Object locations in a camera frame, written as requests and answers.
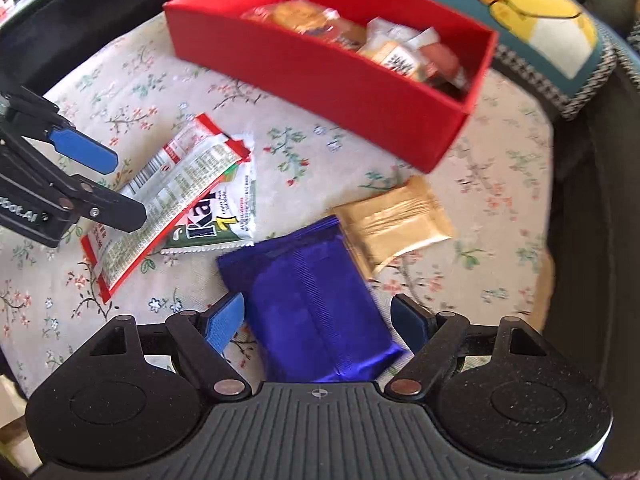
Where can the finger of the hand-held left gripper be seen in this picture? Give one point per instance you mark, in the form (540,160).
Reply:
(115,210)
(82,149)

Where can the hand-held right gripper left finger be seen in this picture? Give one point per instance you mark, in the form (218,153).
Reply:
(225,321)

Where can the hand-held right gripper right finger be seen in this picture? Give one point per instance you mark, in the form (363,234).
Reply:
(407,317)

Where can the red and white long packet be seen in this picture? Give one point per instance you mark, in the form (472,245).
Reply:
(170,190)

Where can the purple foil packet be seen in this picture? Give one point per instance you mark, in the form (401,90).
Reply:
(310,300)

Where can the red cardboard box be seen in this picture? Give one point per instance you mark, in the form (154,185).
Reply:
(325,80)

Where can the orange round pastry packet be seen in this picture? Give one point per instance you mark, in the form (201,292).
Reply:
(295,12)

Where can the pale steamed cake packet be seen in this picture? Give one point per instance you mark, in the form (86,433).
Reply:
(395,57)

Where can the clear sausage packet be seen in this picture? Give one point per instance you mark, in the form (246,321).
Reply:
(442,57)

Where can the floral tablecloth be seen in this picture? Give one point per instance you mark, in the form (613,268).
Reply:
(125,90)

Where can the gold foil packet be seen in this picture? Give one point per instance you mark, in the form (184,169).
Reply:
(395,225)

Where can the green and white wafer packet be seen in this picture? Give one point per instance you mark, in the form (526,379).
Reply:
(225,210)

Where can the black armchair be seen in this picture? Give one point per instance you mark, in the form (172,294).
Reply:
(590,210)

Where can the blue cushion with yellow bear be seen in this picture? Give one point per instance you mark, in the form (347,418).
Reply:
(545,50)

